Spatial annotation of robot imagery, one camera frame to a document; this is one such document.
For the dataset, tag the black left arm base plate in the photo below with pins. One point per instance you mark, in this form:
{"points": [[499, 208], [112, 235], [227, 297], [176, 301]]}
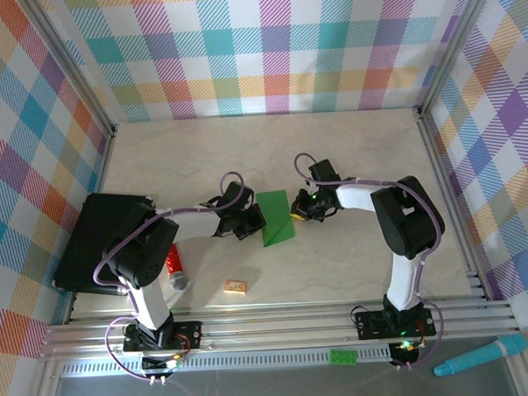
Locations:
{"points": [[189, 335]]}

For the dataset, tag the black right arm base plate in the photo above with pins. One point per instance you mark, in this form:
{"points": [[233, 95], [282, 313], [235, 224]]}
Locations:
{"points": [[370, 325]]}

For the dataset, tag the small LED circuit board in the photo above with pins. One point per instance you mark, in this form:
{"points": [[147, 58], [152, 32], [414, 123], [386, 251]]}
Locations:
{"points": [[166, 363], [406, 351]]}

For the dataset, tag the aluminium frame post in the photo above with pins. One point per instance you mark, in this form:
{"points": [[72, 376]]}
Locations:
{"points": [[72, 66], [452, 45]]}

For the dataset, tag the black rectangular case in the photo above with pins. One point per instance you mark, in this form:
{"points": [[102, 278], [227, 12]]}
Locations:
{"points": [[86, 232]]}

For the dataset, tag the green square paper sheet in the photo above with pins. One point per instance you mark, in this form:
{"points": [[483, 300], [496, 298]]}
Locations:
{"points": [[275, 215]]}

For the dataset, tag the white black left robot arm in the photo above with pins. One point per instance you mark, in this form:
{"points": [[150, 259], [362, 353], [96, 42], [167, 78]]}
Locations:
{"points": [[190, 225]]}

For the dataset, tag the small orange card box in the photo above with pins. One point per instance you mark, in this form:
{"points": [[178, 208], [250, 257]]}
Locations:
{"points": [[235, 287]]}

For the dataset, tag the aluminium mounting rail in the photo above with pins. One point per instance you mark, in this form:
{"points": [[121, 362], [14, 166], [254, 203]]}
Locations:
{"points": [[274, 331]]}

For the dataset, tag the green toy building brick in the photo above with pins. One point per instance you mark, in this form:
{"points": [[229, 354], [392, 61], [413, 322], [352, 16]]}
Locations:
{"points": [[343, 357]]}

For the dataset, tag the teal marker pen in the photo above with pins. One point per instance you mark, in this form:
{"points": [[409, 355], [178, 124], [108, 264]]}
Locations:
{"points": [[477, 356]]}

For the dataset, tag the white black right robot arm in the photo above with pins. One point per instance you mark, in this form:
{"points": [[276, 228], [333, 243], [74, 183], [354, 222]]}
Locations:
{"points": [[356, 198]]}

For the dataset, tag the aluminium side rail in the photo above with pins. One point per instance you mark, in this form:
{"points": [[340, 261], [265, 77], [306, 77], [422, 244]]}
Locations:
{"points": [[449, 198], [103, 170]]}

